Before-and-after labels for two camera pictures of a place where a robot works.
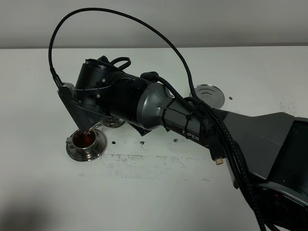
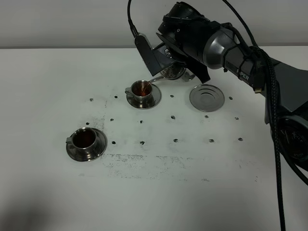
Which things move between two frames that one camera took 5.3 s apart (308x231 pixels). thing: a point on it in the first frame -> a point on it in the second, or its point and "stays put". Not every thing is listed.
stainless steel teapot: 109,121 -> 176,70
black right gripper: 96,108 -> 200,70
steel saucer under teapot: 210,94 stays put
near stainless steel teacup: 83,142 stays put
